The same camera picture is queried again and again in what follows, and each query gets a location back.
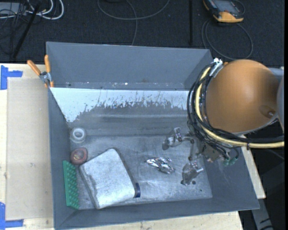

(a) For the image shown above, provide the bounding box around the pale wood flat board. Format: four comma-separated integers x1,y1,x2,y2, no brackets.
5,77,54,220

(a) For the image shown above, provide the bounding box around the green studded flat block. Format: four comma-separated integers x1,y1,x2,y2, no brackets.
62,160,80,210

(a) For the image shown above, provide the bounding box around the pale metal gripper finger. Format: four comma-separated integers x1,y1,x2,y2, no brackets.
162,126,192,151
180,145,204,186

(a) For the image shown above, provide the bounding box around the crumpled silver foil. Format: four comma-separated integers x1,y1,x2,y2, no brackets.
146,157,176,174

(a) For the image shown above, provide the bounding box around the grey metal bin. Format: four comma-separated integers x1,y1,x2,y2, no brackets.
45,41,260,230

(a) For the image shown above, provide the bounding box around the red-brown round disc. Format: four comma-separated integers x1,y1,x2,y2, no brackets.
70,147,88,165

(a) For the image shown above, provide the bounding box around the clear plastic tape roll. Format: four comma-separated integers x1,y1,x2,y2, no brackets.
70,127,87,144

